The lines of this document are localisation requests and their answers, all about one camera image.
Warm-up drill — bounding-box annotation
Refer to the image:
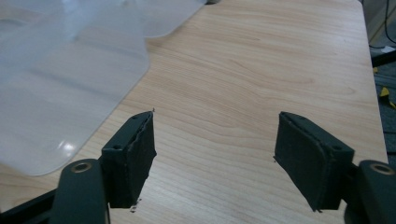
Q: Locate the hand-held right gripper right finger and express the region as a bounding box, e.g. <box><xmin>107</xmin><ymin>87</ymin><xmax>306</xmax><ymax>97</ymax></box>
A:
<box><xmin>273</xmin><ymin>111</ymin><xmax>356</xmax><ymax>213</ymax></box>

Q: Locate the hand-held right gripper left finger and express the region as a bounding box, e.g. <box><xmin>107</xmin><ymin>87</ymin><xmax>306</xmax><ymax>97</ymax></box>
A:
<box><xmin>100</xmin><ymin>110</ymin><xmax>158</xmax><ymax>209</ymax></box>

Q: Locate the translucent plastic sheet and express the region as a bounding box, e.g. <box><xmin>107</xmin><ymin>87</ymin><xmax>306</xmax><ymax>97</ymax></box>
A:
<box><xmin>0</xmin><ymin>0</ymin><xmax>151</xmax><ymax>177</ymax></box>
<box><xmin>122</xmin><ymin>0</ymin><xmax>209</xmax><ymax>39</ymax></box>

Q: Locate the yellow floor tape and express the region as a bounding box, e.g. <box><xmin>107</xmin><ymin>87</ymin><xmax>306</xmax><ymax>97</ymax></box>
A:
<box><xmin>373</xmin><ymin>66</ymin><xmax>396</xmax><ymax>110</ymax></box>

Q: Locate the black metal stand bar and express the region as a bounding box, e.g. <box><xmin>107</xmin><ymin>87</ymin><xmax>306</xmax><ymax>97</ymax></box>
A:
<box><xmin>371</xmin><ymin>49</ymin><xmax>396</xmax><ymax>68</ymax></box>

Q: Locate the black cable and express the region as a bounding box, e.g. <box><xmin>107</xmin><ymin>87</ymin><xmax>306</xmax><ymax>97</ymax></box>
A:
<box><xmin>369</xmin><ymin>0</ymin><xmax>396</xmax><ymax>50</ymax></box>

